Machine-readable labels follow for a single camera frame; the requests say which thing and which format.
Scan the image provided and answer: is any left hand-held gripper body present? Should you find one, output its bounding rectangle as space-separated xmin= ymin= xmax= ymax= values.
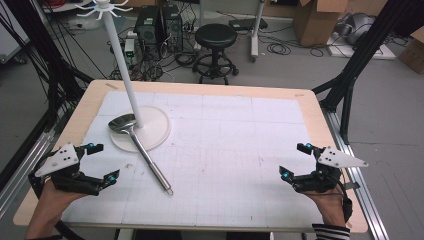
xmin=28 ymin=143 xmax=105 ymax=196

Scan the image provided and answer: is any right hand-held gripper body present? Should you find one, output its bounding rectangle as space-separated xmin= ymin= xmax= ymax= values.
xmin=293 ymin=145 xmax=370 ymax=195

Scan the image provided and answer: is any stainless steel ladle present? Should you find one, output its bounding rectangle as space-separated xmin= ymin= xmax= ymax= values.
xmin=107 ymin=113 xmax=175 ymax=197

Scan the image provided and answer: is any white utensil rack with hooks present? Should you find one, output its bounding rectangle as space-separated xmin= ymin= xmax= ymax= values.
xmin=74 ymin=0 xmax=173 ymax=154

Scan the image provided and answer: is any person's left hand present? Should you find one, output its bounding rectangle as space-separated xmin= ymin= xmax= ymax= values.
xmin=38 ymin=179 xmax=89 ymax=217

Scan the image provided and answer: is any person's right hand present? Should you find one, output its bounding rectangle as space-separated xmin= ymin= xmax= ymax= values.
xmin=304 ymin=188 xmax=348 ymax=228

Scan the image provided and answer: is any grey tape piece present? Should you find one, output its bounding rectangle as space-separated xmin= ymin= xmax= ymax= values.
xmin=343 ymin=181 xmax=362 ymax=192

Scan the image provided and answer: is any white grid mat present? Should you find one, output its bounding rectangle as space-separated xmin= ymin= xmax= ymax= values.
xmin=61 ymin=90 xmax=325 ymax=230

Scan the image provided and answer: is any small white electronic box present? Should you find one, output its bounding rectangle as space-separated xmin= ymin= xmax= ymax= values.
xmin=123 ymin=37 xmax=136 ymax=67

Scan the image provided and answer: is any white flat board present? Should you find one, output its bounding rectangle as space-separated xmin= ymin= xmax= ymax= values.
xmin=325 ymin=32 xmax=398 ymax=61

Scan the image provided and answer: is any cardboard box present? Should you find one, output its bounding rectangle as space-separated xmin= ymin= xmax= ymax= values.
xmin=292 ymin=0 xmax=356 ymax=48
xmin=397 ymin=26 xmax=424 ymax=75

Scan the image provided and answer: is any white metal stand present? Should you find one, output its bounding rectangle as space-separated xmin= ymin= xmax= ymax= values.
xmin=249 ymin=0 xmax=267 ymax=63

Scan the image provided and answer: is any black computer tower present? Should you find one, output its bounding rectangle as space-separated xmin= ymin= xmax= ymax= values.
xmin=133 ymin=5 xmax=166 ymax=62
xmin=161 ymin=3 xmax=185 ymax=54

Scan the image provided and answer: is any grey rounded appliance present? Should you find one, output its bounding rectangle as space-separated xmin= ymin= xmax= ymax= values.
xmin=335 ymin=12 xmax=376 ymax=46

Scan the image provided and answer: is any black flat device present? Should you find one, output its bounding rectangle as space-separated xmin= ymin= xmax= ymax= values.
xmin=228 ymin=17 xmax=269 ymax=32

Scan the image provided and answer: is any black round stool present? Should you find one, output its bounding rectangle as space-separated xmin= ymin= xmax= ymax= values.
xmin=192 ymin=23 xmax=241 ymax=86

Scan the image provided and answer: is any aluminium rail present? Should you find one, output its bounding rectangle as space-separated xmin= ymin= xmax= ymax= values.
xmin=322 ymin=109 xmax=390 ymax=240
xmin=0 ymin=130 xmax=56 ymax=218

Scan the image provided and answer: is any right hand-held gripper cable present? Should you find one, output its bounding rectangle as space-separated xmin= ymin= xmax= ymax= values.
xmin=333 ymin=175 xmax=355 ymax=224

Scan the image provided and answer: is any black metal frame strut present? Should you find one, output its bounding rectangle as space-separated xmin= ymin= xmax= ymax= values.
xmin=312 ymin=0 xmax=424 ymax=146
xmin=0 ymin=0 xmax=95 ymax=134

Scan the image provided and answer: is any black coiled cable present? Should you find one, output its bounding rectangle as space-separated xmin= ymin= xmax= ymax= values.
xmin=266 ymin=42 xmax=292 ymax=57

